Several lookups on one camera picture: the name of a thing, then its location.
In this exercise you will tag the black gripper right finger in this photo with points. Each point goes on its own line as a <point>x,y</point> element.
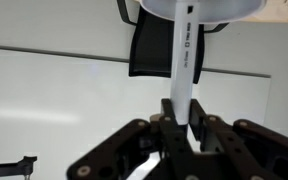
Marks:
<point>244,150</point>

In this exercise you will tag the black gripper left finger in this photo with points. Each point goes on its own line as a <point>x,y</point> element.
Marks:
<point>144,150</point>

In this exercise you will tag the white marker with black cap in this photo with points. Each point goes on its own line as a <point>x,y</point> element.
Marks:
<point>184,66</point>

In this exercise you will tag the black mesh office chair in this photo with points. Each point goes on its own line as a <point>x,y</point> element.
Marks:
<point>150,50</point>

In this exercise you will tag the white wall whiteboard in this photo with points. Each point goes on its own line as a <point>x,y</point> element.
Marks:
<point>50,100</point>

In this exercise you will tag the black camera stand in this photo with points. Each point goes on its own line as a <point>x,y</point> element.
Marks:
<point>17,164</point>

